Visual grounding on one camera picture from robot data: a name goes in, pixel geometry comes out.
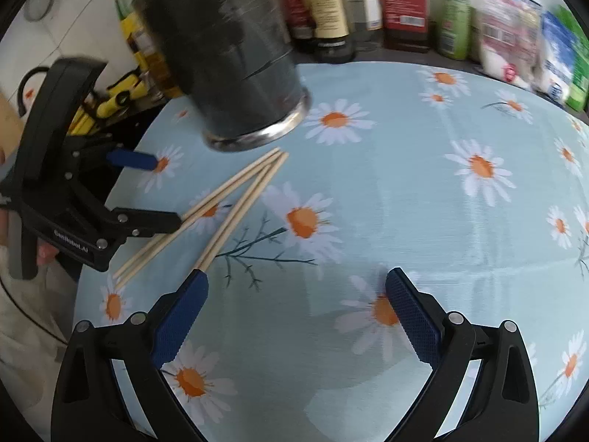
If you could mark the person's light grey clothing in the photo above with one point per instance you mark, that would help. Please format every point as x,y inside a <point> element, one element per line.
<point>23,317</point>

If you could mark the tall clear bottle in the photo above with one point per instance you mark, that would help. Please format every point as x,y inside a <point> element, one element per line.
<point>368,0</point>

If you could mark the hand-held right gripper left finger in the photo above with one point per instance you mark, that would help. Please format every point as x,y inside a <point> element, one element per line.
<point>179,320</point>

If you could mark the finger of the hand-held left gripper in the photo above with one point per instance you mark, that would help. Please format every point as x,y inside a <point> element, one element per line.
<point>152,222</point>
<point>133,160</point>

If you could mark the black cylindrical chopstick holder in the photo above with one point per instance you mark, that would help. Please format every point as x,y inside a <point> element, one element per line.
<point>221,55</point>

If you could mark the blue white plastic bag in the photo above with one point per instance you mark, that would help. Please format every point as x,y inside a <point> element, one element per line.
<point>557,55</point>

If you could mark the person's left hand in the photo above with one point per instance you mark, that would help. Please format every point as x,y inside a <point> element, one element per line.
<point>47,254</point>

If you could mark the black curved faucet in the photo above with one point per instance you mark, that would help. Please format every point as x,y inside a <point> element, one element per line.
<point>27,76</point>

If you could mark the green cap sauce bottle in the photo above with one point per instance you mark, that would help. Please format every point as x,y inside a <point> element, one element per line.
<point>120,9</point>

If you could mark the tan label dark bottle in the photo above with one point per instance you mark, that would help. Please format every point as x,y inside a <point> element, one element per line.
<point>329,9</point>

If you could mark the red label bottle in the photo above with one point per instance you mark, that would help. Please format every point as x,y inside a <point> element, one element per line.
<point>405,0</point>

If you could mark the blue daisy print tablecloth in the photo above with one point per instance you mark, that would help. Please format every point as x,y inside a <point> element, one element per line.
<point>391,193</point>

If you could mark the pink white plastic bag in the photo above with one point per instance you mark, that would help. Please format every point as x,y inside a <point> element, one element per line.
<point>504,32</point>

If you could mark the green plastic bag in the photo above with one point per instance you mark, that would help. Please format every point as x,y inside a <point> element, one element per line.
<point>577,64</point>

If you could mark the yellow black dish brush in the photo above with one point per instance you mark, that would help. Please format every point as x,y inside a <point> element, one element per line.
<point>119,93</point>

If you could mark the light wooden chopstick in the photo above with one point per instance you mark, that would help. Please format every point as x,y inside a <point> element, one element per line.
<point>257,164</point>
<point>260,171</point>
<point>257,198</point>
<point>248,200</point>

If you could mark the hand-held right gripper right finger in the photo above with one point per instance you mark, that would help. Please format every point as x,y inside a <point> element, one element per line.
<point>414,317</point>

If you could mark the wooden cutting board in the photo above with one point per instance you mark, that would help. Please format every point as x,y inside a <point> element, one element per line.
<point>8,119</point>

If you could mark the green label bottle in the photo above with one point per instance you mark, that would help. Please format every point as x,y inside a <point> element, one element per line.
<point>455,9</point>

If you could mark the large amber oil jug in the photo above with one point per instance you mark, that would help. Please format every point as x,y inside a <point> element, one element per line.
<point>156,73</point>

